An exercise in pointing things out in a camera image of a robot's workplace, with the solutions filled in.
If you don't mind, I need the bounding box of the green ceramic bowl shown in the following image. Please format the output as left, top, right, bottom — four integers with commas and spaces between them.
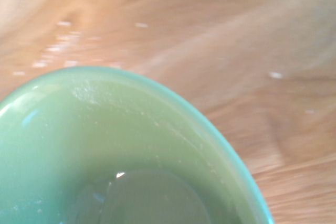
0, 66, 275, 224

